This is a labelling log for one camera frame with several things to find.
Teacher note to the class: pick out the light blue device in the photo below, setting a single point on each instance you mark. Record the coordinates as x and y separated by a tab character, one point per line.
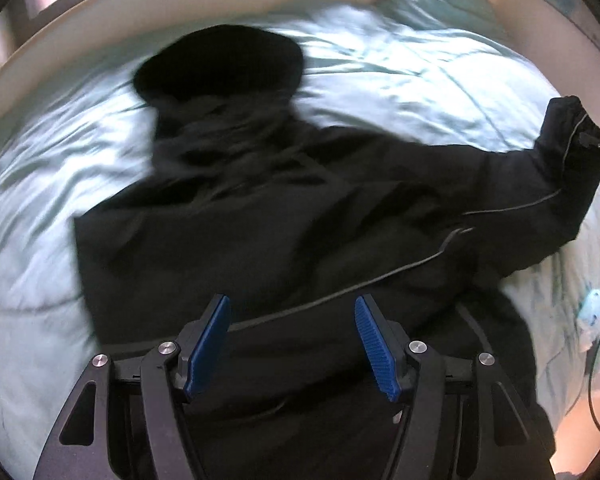
592	310

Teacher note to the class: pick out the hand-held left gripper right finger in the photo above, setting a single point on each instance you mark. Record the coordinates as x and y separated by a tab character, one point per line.
375	350

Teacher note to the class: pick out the black jacket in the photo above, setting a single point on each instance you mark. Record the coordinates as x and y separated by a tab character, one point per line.
305	200

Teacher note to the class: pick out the light teal comforter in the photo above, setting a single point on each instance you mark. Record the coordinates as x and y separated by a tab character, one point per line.
405	75

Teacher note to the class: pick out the light teal pillow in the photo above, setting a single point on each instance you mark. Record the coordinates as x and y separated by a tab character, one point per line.
440	5

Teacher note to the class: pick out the cream bed frame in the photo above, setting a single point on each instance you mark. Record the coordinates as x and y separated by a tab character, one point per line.
130	5

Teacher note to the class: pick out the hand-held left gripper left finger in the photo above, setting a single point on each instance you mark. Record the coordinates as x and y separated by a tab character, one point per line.
207	345

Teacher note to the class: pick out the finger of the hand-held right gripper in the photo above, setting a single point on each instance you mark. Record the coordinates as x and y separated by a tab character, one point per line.
591	139

